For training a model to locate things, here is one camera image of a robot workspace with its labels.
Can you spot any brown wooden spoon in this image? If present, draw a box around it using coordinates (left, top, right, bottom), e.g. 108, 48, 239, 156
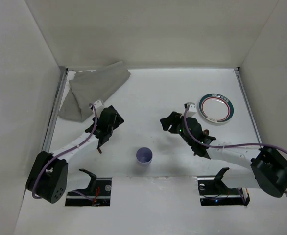
203, 129, 210, 136

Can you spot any white plate green red rim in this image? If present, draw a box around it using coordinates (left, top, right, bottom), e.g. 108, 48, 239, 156
198, 93, 234, 124

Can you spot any grey cloth placemat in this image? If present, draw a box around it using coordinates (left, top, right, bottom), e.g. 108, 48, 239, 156
58, 61, 131, 122

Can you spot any purple plastic cup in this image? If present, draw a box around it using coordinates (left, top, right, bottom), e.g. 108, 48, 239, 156
136, 147, 153, 166

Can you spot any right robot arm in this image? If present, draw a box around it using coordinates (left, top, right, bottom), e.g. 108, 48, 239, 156
160, 112, 287, 198

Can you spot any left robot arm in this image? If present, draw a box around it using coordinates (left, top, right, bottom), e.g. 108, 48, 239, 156
25, 102, 124, 204

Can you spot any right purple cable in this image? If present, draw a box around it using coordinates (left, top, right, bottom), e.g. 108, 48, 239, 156
184, 105, 287, 194

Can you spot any purple cable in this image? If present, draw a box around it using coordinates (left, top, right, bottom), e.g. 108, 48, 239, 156
31, 103, 97, 200
184, 105, 287, 194

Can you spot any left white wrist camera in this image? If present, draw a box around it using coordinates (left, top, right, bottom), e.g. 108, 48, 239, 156
89, 99, 105, 116

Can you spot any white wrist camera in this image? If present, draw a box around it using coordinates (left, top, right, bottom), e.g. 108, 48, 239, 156
89, 99, 105, 116
184, 102, 197, 117

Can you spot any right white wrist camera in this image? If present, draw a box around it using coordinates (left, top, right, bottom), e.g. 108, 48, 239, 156
184, 102, 197, 117

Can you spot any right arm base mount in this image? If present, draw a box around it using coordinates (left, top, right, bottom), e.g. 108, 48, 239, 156
197, 167, 250, 206

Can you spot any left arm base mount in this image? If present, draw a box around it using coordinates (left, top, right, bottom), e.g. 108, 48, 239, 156
65, 169, 112, 207

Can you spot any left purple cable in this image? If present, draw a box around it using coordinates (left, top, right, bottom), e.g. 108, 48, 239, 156
31, 103, 97, 200

